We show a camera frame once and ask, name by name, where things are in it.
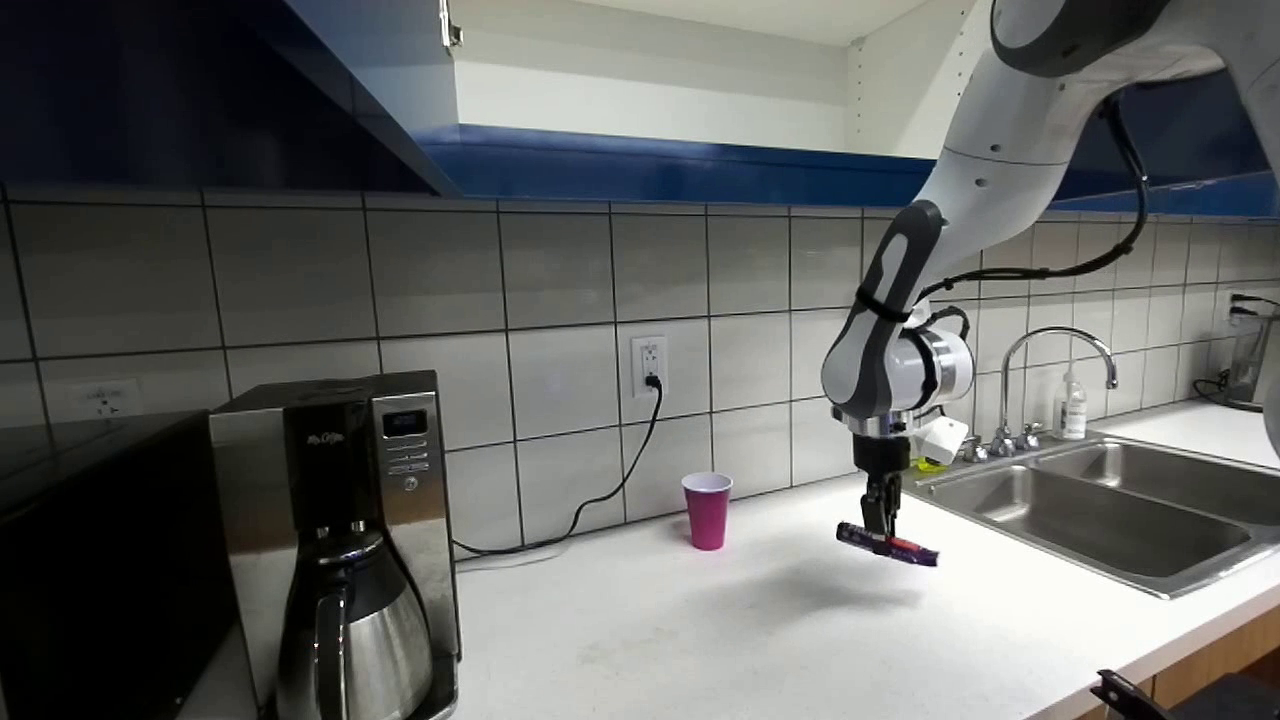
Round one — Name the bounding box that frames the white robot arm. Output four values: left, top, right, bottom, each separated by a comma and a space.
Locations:
821, 0, 1280, 544

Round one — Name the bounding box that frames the white wall outlet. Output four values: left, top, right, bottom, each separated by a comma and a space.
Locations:
632, 334, 669, 391
92, 385, 137, 421

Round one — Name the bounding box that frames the blue cabinet door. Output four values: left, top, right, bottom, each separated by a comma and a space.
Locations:
0, 0, 458, 194

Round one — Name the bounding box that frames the chrome sink faucet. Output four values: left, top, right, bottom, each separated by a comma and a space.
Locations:
965, 322, 1119, 459

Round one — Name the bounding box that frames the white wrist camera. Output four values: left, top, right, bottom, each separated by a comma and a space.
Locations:
916, 414, 969, 465

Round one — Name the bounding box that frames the steel coffee carafe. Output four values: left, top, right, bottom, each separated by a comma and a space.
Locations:
273, 531, 435, 720

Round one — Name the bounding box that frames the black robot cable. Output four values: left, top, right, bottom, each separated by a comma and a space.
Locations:
911, 97, 1153, 334

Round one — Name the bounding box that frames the pink plastic cup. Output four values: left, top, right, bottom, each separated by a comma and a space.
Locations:
681, 473, 732, 550

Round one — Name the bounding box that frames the black microwave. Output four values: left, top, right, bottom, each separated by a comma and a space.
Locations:
0, 412, 236, 720

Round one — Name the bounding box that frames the black power cord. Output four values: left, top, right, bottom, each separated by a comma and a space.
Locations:
447, 373, 669, 563

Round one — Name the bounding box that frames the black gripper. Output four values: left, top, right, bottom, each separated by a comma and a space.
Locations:
852, 436, 911, 537

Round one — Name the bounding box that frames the open blue upper cabinet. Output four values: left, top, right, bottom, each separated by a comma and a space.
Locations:
0, 0, 1280, 224

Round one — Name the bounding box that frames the black coffee maker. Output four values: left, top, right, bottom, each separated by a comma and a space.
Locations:
209, 373, 460, 720

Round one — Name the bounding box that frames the purple candy bar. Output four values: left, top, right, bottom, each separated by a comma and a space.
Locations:
835, 518, 942, 567

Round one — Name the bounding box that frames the stainless steel sink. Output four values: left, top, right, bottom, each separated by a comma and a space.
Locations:
908, 440, 1280, 597

